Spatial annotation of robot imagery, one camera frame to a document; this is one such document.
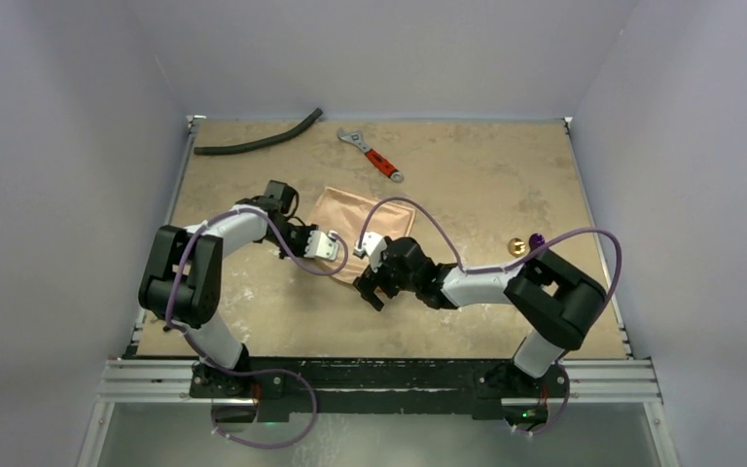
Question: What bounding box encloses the red handled adjustable wrench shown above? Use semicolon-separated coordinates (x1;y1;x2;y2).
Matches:
337;128;404;183

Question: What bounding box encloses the orange cloth napkin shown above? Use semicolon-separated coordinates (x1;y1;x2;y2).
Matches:
305;187;416;284

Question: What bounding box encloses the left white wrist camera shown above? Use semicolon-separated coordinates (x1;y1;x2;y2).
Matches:
303;230;339;262

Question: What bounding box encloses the purple spoon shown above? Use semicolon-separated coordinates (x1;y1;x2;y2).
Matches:
528;233;546;251

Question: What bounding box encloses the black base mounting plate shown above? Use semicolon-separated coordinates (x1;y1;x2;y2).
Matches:
189;356;568;422

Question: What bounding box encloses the aluminium frame rail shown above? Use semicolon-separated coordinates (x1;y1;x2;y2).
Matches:
97;360;662;404

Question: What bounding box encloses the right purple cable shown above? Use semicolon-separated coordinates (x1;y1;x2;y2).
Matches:
355;196;623;438

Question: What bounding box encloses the black foam hose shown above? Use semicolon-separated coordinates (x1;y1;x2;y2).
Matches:
194;108;324;158

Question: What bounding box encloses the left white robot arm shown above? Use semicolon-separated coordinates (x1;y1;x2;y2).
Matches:
138;180;318;398

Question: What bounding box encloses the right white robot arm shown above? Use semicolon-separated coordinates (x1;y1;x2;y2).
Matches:
353;233;607;396

